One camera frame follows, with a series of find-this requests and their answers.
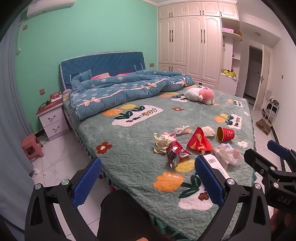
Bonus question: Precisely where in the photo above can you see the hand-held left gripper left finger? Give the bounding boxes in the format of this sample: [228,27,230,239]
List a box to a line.
[25,157,102,241]

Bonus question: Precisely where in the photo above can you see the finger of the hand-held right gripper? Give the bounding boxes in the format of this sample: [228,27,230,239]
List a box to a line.
[267,140,296,168]
[244,148,281,178]

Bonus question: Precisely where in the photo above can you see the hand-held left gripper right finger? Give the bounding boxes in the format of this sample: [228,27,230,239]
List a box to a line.
[195,154,271,241]

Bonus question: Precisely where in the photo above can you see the white plastic wrap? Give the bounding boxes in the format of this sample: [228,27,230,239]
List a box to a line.
[212,142,244,167]

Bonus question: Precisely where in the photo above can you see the red and silver snack bag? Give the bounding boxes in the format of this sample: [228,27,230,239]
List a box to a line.
[166,141,192,169]

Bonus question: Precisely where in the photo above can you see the red triangular snack bag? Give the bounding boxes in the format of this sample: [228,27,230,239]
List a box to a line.
[186,126,213,153]

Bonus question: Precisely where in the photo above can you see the cream paper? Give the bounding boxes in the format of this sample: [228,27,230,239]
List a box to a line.
[154,133,178,154]

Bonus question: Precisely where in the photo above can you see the person's right hand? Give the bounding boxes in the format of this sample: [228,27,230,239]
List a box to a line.
[271,207,296,235]

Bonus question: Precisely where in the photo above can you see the brown doormat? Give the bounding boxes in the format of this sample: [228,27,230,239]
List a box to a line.
[255,119,272,136]

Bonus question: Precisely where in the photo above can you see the white shoe rack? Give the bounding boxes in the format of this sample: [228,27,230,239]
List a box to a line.
[262,97,279,127]

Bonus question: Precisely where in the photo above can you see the red paper cup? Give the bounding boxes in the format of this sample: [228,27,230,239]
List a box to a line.
[216,126,235,142]

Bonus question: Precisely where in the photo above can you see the person's dark trouser leg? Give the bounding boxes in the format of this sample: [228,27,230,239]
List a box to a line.
[97,191,162,241]

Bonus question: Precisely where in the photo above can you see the white crumpled tissue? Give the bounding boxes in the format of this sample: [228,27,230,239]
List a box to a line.
[202,126,216,137]

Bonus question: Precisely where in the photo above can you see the green floral bedspread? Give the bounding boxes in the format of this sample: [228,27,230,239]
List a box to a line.
[62,79,257,240]

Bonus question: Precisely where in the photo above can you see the pink plastic stool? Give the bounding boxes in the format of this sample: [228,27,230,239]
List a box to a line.
[22,134,44,162]

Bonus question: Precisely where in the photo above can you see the white and pink nightstand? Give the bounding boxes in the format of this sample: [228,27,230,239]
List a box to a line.
[36,100,71,141]

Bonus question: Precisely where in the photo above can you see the white door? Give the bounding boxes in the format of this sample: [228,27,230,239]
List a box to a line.
[253,45,271,111]

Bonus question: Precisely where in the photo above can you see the white and pink plush toy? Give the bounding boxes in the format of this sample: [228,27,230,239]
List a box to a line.
[184,86,215,106]

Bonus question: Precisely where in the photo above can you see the red box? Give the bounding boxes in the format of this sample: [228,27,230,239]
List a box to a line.
[49,91,63,103]

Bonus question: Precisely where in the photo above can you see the yellow cloth item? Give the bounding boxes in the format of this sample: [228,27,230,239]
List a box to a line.
[221,69,237,78]

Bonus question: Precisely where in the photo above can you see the blue bow-print quilt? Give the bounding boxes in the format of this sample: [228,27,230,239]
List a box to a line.
[70,69,196,121]

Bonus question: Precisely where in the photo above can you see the grey curtain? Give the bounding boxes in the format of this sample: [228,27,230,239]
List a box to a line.
[0,27,36,232]

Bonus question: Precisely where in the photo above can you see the blue pillow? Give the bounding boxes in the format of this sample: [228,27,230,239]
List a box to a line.
[76,70,92,82]

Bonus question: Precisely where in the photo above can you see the pink pillow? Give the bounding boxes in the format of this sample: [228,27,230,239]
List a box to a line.
[91,72,110,80]

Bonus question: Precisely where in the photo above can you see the blue quilted headboard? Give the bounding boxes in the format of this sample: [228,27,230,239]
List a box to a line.
[60,51,146,90]

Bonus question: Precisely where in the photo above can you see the white wardrobe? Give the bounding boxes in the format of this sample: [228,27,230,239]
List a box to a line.
[157,1,243,93]

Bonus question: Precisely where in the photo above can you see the white air conditioner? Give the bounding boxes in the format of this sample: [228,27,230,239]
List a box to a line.
[26,0,77,19]

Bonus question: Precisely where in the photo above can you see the white knotted rope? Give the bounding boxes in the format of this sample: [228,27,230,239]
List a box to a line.
[174,125,192,135]

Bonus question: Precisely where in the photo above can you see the black cable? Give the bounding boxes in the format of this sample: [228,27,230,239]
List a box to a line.
[36,100,51,145]

